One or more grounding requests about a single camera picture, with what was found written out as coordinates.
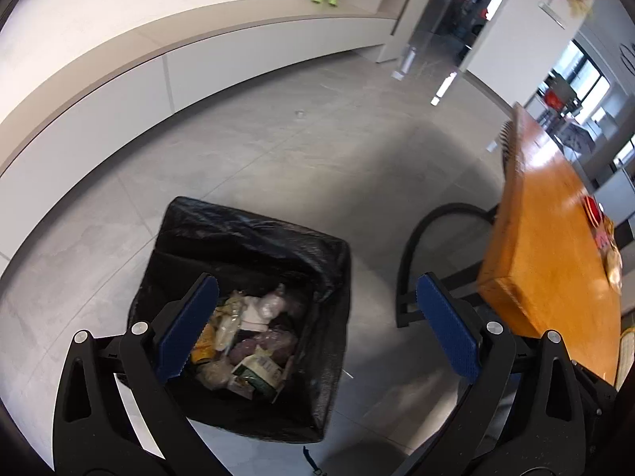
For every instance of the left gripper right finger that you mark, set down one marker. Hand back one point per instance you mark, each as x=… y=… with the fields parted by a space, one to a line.
x=521 y=413

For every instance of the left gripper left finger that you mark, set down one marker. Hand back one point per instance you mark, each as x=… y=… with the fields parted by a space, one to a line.
x=113 y=415

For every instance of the green white medicine packet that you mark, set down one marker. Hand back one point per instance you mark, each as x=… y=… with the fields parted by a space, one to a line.
x=259 y=375

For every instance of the black lined trash bin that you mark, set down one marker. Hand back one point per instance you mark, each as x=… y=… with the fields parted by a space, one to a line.
x=282 y=287

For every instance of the black chair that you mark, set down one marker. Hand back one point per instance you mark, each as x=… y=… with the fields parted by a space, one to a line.
x=449 y=241

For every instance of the bread in clear bag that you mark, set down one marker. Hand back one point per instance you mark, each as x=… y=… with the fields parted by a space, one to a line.
x=612 y=259

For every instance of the red striped flat package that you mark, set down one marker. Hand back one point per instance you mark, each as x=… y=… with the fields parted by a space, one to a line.
x=593 y=211

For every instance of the dining chairs background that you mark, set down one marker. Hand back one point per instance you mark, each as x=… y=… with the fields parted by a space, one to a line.
x=560 y=111

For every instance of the white low cabinet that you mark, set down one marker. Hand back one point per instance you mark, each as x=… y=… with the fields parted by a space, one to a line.
x=93 y=107

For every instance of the black cable tie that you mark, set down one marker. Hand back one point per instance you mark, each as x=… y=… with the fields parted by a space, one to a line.
x=315 y=469

